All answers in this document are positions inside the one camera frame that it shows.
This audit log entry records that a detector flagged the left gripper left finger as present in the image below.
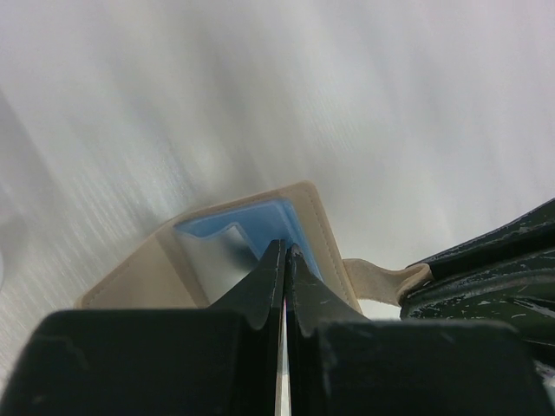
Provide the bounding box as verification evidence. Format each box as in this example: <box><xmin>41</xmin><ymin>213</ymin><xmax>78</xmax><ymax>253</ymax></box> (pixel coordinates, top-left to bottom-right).
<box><xmin>1</xmin><ymin>240</ymin><xmax>286</xmax><ymax>415</ymax></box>

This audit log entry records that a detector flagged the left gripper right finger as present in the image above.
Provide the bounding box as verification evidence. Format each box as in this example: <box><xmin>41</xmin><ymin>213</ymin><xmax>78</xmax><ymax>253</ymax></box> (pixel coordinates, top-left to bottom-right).
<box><xmin>284</xmin><ymin>246</ymin><xmax>554</xmax><ymax>415</ymax></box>

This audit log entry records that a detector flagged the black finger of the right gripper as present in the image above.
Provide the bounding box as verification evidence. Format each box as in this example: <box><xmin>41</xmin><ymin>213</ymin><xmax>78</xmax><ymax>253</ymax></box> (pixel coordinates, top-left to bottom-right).
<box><xmin>401</xmin><ymin>200</ymin><xmax>554</xmax><ymax>360</ymax></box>

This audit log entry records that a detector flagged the beige card holder wallet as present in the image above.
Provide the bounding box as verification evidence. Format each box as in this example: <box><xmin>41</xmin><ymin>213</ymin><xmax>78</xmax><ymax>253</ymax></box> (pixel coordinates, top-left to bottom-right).
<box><xmin>75</xmin><ymin>181</ymin><xmax>433</xmax><ymax>310</ymax></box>

